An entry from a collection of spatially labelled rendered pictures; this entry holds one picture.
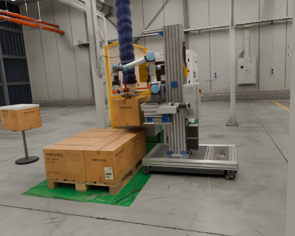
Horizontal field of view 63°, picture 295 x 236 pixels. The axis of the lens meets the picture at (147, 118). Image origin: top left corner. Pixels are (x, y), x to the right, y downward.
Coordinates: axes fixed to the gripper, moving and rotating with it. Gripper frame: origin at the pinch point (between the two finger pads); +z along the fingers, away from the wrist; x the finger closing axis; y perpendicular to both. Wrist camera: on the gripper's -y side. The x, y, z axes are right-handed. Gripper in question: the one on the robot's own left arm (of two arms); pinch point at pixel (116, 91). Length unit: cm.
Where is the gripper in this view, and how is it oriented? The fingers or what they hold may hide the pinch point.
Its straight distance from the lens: 323.5
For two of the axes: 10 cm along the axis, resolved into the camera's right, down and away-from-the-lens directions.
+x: -9.7, 0.2, 2.4
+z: 0.6, 9.8, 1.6
